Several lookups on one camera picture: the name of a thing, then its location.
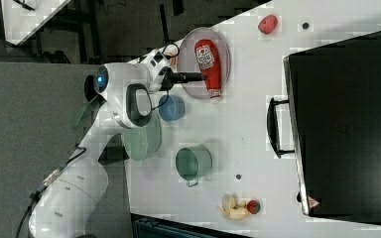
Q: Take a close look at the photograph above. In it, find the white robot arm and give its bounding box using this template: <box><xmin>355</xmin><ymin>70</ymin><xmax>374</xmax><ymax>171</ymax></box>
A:
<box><xmin>28</xmin><ymin>50</ymin><xmax>206</xmax><ymax>238</ymax></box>

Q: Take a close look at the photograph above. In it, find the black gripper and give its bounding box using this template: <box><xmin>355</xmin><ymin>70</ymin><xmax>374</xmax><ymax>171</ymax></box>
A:
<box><xmin>160</xmin><ymin>67</ymin><xmax>207</xmax><ymax>91</ymax></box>

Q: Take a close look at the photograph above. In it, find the green plastic colander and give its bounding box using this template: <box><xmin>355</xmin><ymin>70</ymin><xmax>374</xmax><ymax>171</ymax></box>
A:
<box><xmin>122</xmin><ymin>115</ymin><xmax>162</xmax><ymax>161</ymax></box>

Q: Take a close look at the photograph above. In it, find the grey round plate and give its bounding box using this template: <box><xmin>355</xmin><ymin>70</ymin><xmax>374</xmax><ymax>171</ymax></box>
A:
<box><xmin>177</xmin><ymin>28</ymin><xmax>230</xmax><ymax>100</ymax></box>

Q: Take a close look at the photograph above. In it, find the small plush tomato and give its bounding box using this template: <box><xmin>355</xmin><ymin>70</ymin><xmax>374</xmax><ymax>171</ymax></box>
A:
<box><xmin>246</xmin><ymin>199</ymin><xmax>261</xmax><ymax>214</ymax></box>

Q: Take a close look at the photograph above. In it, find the green metal cup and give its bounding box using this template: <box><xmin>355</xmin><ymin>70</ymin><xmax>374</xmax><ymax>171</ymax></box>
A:
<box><xmin>175</xmin><ymin>145</ymin><xmax>212</xmax><ymax>187</ymax></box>

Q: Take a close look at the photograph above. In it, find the blue plastic bowl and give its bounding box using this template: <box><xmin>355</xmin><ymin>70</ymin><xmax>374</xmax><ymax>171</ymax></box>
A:
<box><xmin>158</xmin><ymin>95</ymin><xmax>186</xmax><ymax>121</ymax></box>

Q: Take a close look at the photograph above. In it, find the red plush ketchup bottle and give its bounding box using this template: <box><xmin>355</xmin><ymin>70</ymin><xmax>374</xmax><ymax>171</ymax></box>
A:
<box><xmin>194</xmin><ymin>39</ymin><xmax>221</xmax><ymax>100</ymax></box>

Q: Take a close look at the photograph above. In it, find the plush strawberry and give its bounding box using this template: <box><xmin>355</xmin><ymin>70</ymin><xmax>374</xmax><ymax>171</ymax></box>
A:
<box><xmin>258</xmin><ymin>15</ymin><xmax>278</xmax><ymax>35</ymax></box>

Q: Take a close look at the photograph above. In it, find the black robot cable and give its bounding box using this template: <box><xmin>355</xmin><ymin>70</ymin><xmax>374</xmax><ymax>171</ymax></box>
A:
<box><xmin>14</xmin><ymin>147</ymin><xmax>87</xmax><ymax>238</ymax></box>

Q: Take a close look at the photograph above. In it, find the black toaster oven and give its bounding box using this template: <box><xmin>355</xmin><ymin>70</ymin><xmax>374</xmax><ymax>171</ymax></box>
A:
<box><xmin>283</xmin><ymin>31</ymin><xmax>381</xmax><ymax>226</ymax></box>

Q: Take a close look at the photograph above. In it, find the plush orange slice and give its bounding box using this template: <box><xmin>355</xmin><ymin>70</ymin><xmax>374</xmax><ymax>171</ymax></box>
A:
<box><xmin>168</xmin><ymin>53</ymin><xmax>177</xmax><ymax>66</ymax></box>

